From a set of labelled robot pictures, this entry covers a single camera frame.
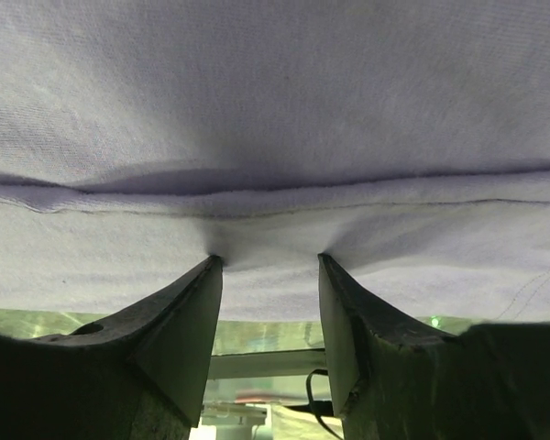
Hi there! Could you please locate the purple t shirt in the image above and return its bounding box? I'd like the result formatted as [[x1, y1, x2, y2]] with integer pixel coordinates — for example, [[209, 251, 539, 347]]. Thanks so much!
[[0, 1, 550, 321]]

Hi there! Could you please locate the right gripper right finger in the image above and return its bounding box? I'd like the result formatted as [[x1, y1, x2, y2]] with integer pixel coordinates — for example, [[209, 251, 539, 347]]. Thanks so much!
[[318, 254, 550, 439]]

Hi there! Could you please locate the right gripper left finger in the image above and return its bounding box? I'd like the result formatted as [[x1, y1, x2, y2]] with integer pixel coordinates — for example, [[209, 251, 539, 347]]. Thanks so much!
[[0, 256, 223, 439]]

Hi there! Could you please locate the aluminium rail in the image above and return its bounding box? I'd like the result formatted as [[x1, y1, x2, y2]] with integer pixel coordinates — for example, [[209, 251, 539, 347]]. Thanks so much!
[[208, 348, 327, 380]]

